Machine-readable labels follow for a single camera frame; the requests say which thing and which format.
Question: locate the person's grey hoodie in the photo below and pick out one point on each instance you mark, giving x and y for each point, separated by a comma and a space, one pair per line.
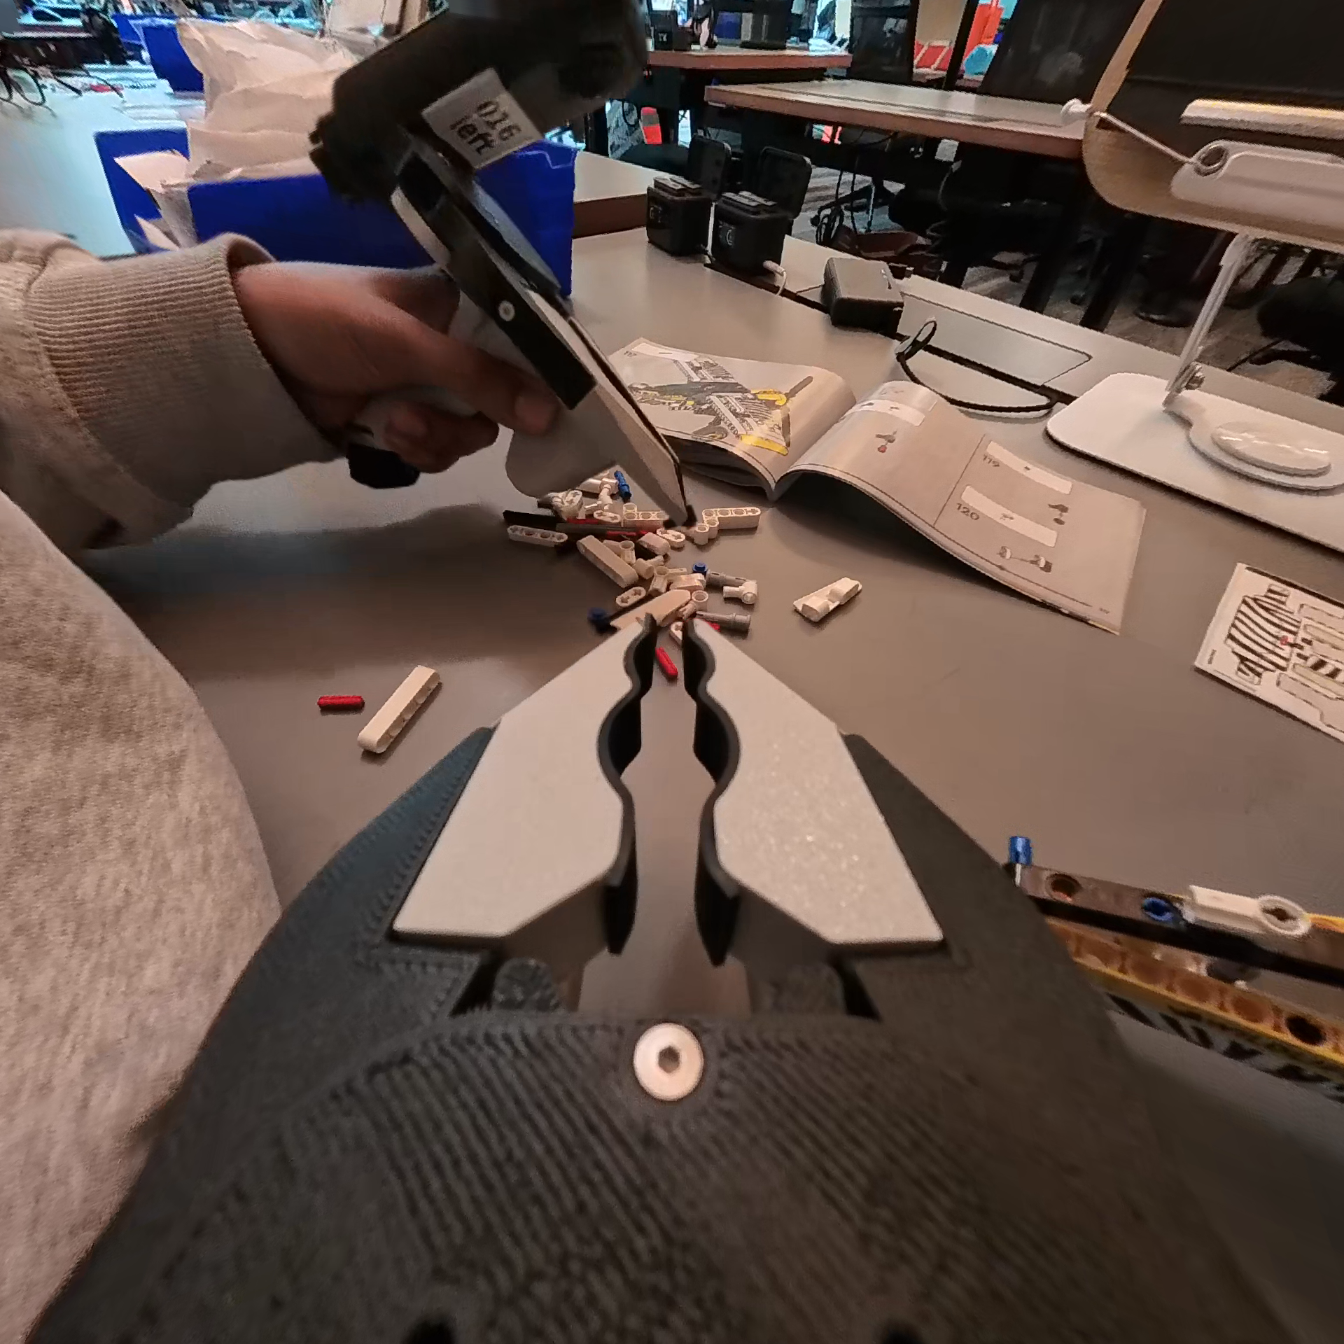
107, 892

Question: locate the blue plastic bin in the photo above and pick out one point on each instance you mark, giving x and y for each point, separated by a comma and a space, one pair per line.
316, 221

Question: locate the white crumpled paper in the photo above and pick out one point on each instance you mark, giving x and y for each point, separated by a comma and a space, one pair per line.
252, 95

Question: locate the blue lego pin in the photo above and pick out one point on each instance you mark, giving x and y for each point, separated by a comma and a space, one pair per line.
1018, 854

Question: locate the black power adapter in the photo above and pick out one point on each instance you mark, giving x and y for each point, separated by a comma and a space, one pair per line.
862, 295

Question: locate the zebra striped sticker sheet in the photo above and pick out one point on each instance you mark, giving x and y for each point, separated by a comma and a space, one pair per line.
1282, 652

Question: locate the open instruction booklet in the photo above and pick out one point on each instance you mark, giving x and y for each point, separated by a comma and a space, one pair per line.
925, 471

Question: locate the white yellow lego plane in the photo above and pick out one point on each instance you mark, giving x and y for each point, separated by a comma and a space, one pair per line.
1206, 966

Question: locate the grey closed laptop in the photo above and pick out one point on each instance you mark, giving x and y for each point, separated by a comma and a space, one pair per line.
1008, 336

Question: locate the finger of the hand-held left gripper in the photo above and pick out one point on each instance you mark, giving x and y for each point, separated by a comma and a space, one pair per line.
654, 452
610, 442

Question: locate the person's left forearm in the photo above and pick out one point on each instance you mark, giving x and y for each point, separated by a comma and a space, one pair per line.
126, 388

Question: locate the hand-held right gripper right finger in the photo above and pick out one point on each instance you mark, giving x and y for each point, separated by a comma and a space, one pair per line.
828, 840

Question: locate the pile of loose lego pieces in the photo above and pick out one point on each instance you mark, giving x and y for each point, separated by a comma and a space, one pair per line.
652, 548

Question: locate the red lego pin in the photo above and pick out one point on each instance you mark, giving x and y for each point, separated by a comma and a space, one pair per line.
667, 664
341, 704

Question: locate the white flat lego beam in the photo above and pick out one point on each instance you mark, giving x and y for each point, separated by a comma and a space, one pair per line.
401, 709

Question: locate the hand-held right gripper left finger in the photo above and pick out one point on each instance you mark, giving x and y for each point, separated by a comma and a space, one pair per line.
513, 828

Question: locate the white lego panel piece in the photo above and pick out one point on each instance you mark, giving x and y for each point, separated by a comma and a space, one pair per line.
826, 599

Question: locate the person's left hand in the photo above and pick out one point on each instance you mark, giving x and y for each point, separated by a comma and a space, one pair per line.
346, 336

